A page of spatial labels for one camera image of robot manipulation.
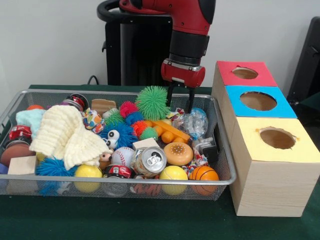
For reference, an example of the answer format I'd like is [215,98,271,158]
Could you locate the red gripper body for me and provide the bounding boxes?
[160,58,206,88]

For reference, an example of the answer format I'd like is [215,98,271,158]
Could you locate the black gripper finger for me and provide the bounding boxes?
[185,86,196,114]
[166,82,176,107]

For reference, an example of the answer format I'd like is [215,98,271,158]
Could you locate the green spiky rubber ball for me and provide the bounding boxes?
[135,86,171,121]

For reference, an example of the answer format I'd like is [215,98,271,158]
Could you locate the crushed clear plastic bottle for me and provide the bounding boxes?
[179,108,209,141]

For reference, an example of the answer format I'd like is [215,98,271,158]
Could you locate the cream waffle cloth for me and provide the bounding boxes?
[29,104,114,170]

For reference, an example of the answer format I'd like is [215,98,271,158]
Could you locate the wooden box with three holes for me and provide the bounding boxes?
[211,60,320,217]

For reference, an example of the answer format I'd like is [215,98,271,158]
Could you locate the opened silver drink can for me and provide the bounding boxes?
[130,146,168,179]

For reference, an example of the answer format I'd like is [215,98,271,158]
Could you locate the orange toy basketball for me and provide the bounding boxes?
[188,165,220,196]

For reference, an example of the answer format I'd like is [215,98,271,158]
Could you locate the white baseball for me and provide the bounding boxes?
[111,146,135,167]

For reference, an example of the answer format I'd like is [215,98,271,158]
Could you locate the orange plush toy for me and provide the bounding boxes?
[98,152,113,170]

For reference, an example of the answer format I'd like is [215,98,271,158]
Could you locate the side table with green cloth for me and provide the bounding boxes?
[298,92,320,118]

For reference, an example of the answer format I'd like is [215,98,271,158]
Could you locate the black upright panel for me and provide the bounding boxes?
[287,16,320,101]

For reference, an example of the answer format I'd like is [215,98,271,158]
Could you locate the blue spiky ball with eyes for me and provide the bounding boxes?
[35,156,78,177]

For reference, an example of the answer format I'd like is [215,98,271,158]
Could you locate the mint knitted cloth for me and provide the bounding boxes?
[15,109,47,141]

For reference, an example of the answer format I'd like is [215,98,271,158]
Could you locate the plain wooden block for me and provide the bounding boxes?
[7,155,38,176]

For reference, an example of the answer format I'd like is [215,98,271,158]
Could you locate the brown toy football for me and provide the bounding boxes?
[0,143,36,168]

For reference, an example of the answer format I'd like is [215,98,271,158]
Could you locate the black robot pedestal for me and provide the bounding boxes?
[96,0,176,87]

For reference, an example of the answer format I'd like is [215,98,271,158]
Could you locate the shallow wire mesh bin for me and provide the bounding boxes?
[0,89,238,201]

